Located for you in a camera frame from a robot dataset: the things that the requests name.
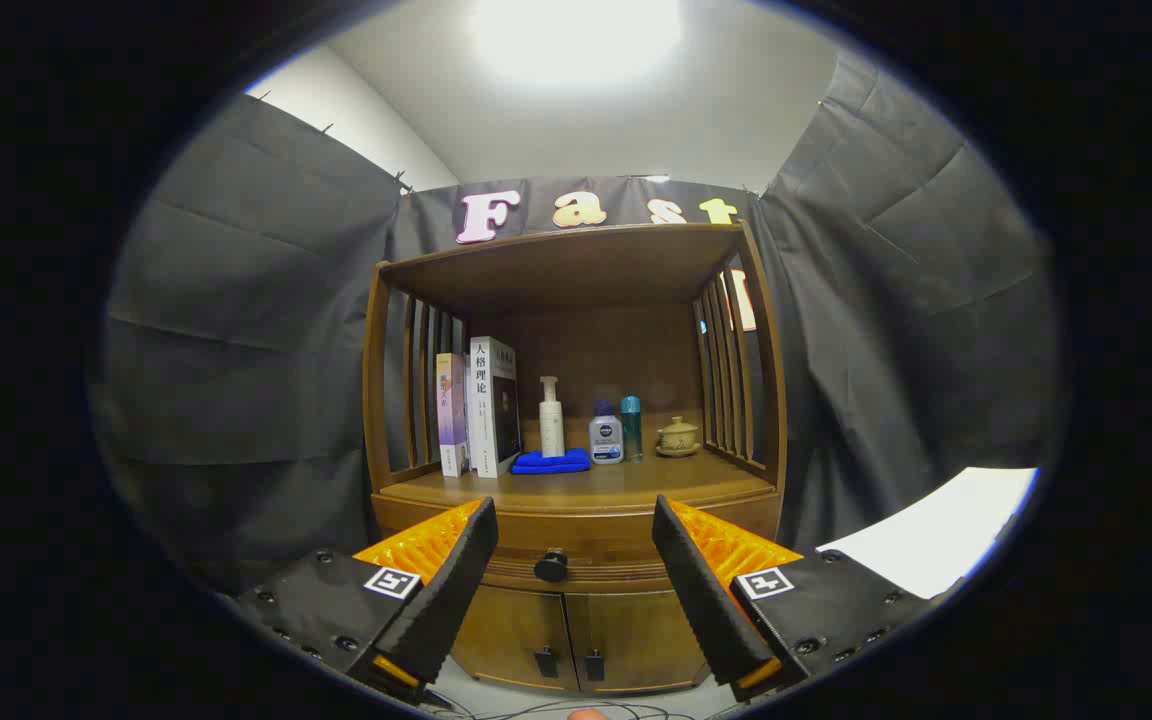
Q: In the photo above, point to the beige lidded teacup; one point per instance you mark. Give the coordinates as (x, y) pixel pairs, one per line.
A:
(678, 437)

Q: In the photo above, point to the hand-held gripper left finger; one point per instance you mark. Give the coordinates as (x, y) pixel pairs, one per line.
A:
(446, 590)

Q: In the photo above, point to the teal bottle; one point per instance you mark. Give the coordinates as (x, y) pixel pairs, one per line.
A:
(632, 430)

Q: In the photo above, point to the black round drawer knob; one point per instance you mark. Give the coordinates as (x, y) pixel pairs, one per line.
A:
(551, 566)

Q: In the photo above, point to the white bottle with blue cap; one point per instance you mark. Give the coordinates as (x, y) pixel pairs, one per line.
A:
(606, 440)

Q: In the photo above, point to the blue folded cloth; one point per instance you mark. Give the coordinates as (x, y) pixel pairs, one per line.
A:
(551, 462)

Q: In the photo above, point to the purple book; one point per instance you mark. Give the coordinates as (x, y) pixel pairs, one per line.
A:
(450, 410)

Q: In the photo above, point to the thick white book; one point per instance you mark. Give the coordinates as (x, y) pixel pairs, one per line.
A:
(481, 420)

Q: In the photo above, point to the brown wooden cabinet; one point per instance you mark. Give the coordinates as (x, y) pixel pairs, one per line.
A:
(586, 270)

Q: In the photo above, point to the white box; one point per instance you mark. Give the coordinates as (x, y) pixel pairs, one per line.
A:
(936, 530)

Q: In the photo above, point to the white pump bottle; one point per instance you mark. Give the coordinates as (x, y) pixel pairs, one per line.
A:
(551, 425)

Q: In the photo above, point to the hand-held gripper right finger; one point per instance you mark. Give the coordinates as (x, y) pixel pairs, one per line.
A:
(701, 590)

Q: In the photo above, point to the wooden countertop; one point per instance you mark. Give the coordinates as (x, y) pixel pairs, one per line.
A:
(616, 485)

